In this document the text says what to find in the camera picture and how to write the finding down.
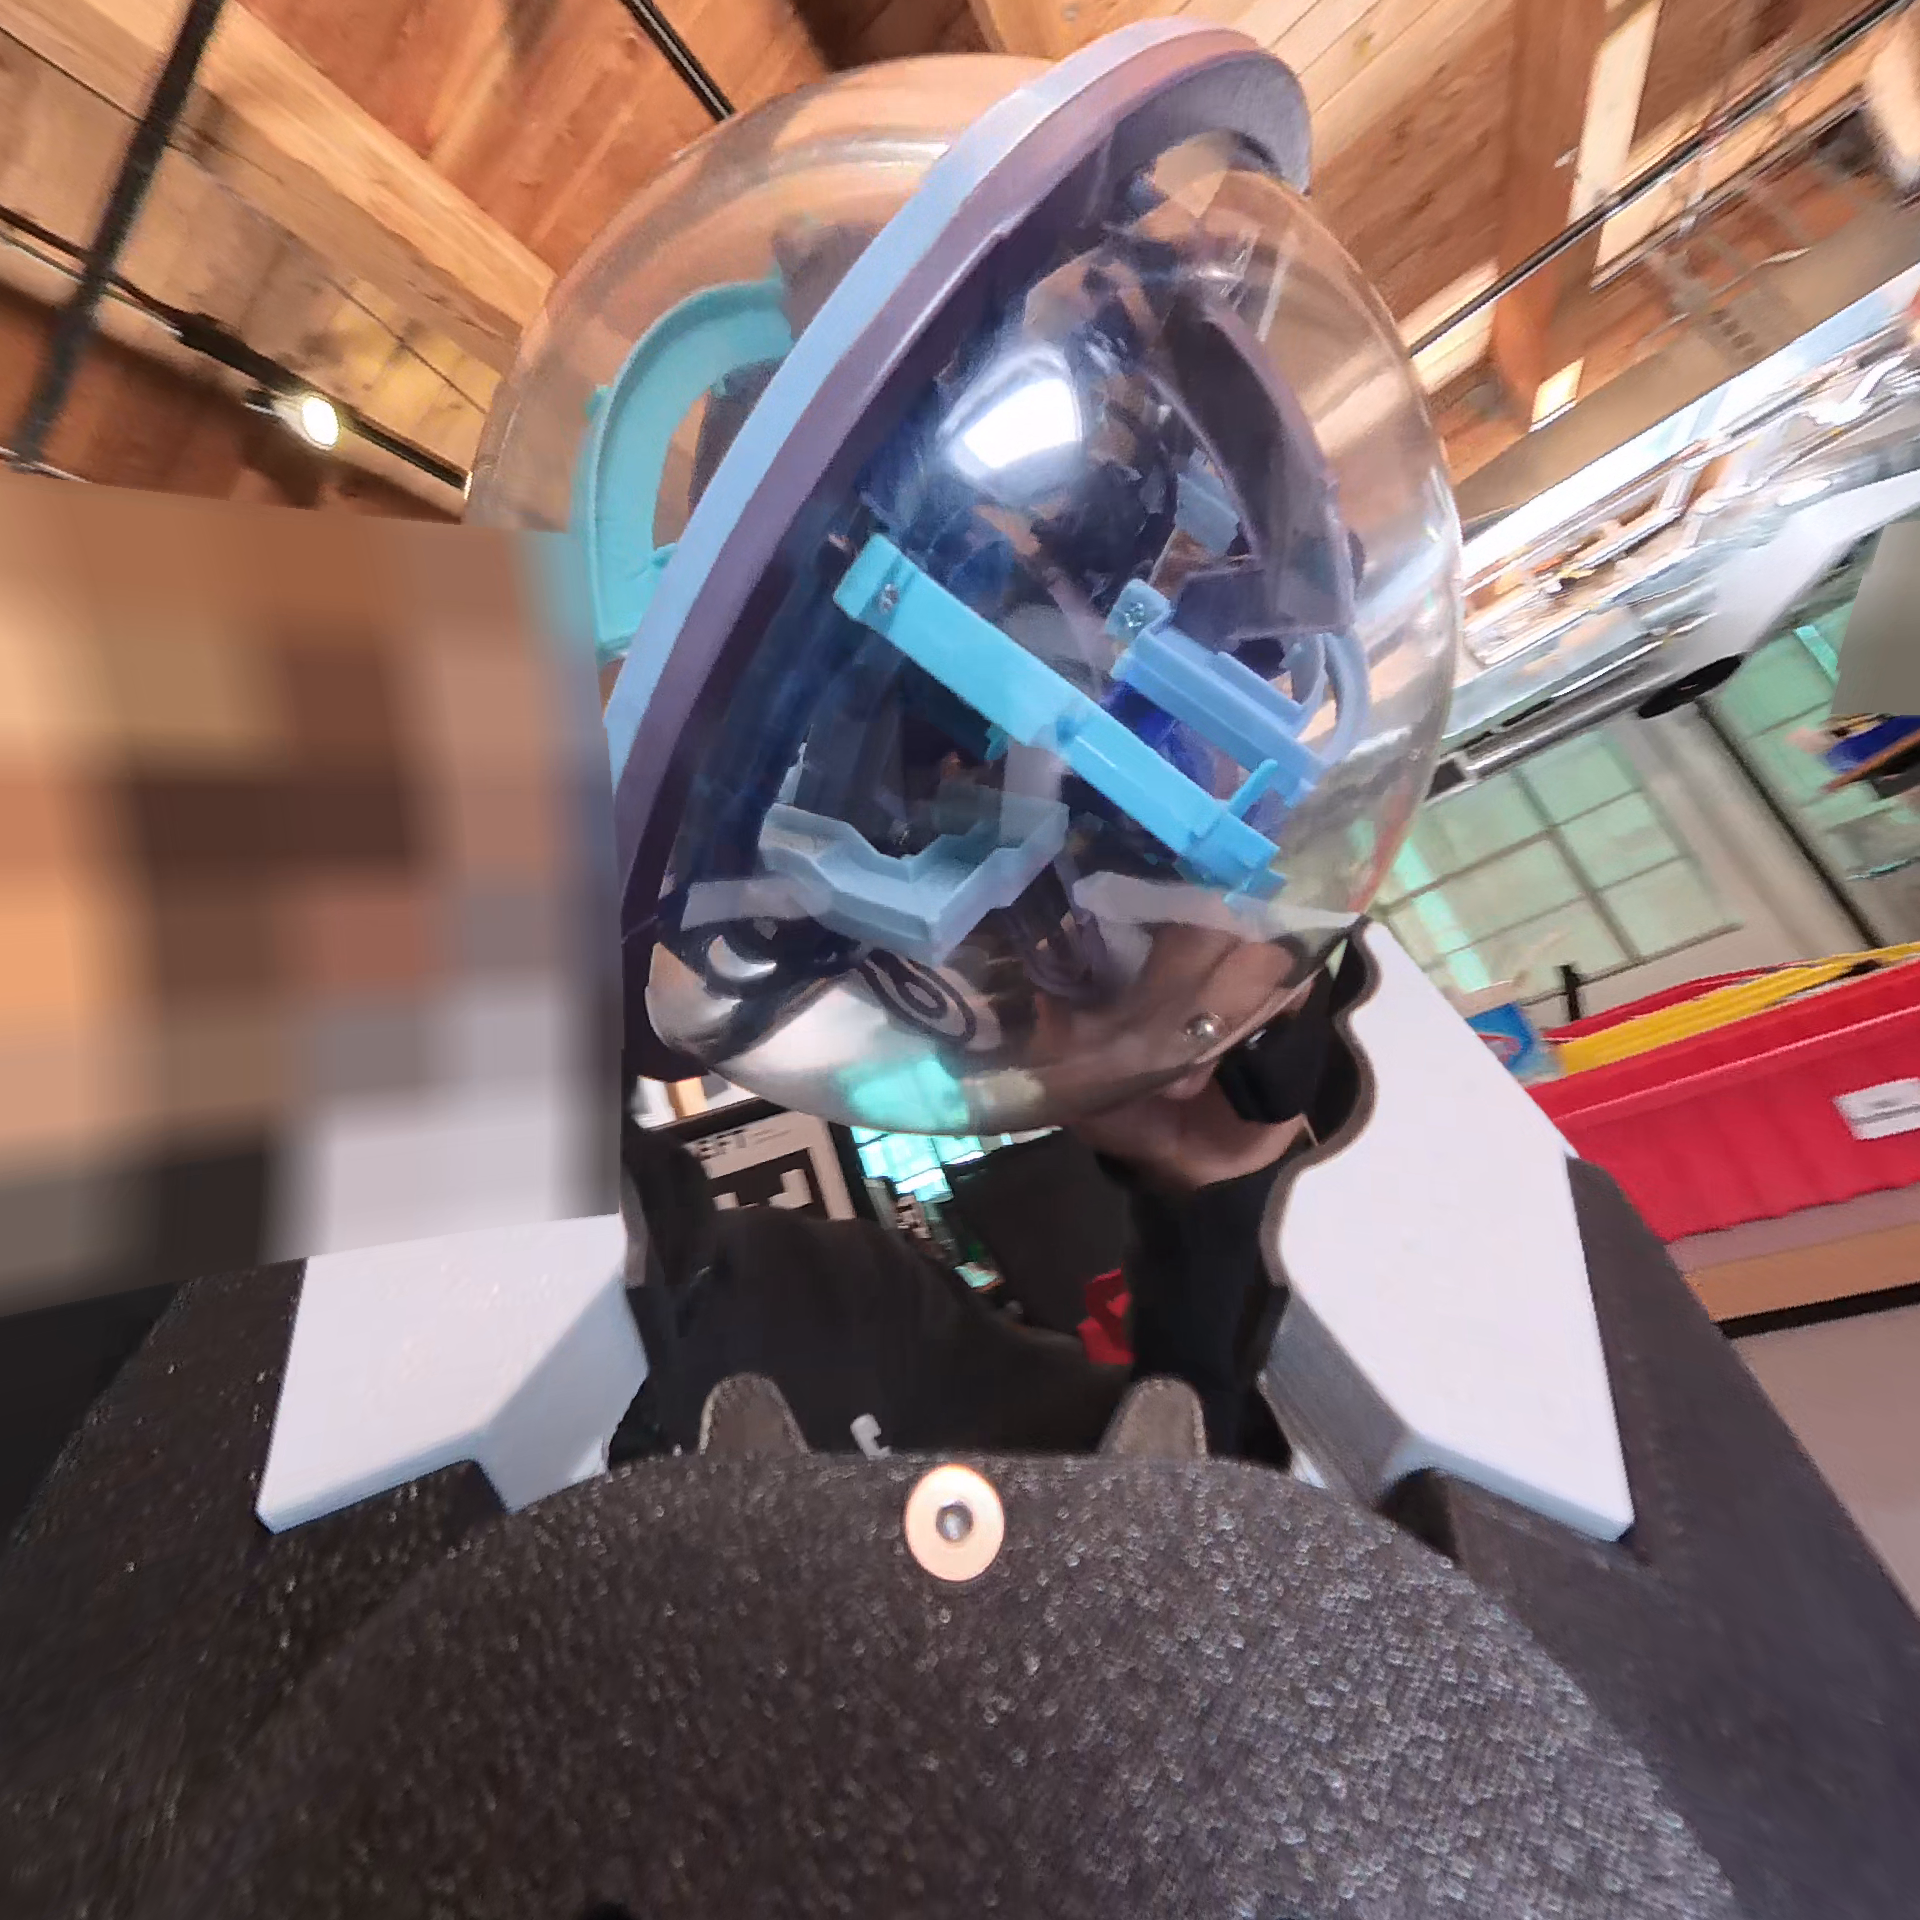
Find yellow straps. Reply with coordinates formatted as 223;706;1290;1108
1559;942;1920;1069

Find person's left hand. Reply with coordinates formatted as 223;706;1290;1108
1072;959;1364;1193

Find ceiling spot light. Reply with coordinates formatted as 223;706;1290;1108
245;382;353;456

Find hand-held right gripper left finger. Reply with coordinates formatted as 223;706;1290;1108
258;1214;649;1532

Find red plastic bin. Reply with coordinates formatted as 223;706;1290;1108
1525;959;1920;1244

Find large paned window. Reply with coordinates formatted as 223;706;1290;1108
1376;622;1853;1029

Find wooden bench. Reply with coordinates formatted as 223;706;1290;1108
1668;1205;1920;1330

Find clear plastic maze ball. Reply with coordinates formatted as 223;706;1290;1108
463;29;1467;1145

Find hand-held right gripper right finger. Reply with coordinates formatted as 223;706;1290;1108
1263;932;1638;1542

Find black ceiling light rail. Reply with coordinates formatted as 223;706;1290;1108
0;0;469;490

